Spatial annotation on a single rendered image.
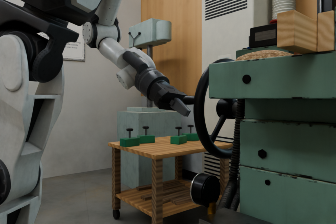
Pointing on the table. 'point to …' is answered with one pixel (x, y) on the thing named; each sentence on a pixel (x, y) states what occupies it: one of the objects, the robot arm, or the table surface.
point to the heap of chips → (263, 55)
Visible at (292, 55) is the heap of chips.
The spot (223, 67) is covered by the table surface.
